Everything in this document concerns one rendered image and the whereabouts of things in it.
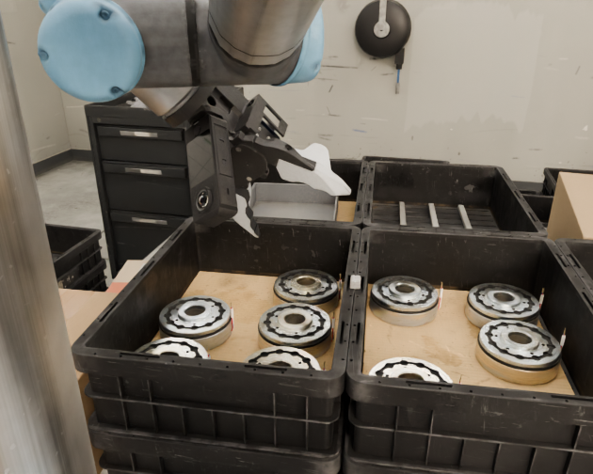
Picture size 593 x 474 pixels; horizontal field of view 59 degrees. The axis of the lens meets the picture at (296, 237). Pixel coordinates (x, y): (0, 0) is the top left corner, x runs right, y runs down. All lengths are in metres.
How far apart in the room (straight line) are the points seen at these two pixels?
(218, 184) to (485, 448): 0.38
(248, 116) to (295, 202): 0.68
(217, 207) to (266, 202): 0.74
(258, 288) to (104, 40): 0.56
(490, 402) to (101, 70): 0.45
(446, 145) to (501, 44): 0.73
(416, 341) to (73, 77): 0.56
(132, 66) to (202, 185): 0.17
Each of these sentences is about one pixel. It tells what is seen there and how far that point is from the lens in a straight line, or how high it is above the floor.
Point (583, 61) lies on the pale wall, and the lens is 3.99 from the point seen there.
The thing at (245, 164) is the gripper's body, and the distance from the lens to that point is 0.59.
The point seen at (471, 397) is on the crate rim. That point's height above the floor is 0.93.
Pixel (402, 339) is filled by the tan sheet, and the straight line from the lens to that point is 0.78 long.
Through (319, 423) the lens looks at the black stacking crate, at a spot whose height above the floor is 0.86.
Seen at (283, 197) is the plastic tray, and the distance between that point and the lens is 1.26.
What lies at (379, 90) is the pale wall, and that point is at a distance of 3.93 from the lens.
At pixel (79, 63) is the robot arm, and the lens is 0.43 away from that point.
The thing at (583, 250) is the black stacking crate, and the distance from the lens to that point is 0.94.
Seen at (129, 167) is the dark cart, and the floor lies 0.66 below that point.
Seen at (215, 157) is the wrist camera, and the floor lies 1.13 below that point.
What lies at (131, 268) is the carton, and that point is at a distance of 1.13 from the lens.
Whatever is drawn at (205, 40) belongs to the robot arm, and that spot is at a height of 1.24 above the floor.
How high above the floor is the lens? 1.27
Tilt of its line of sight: 24 degrees down
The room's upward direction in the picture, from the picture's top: straight up
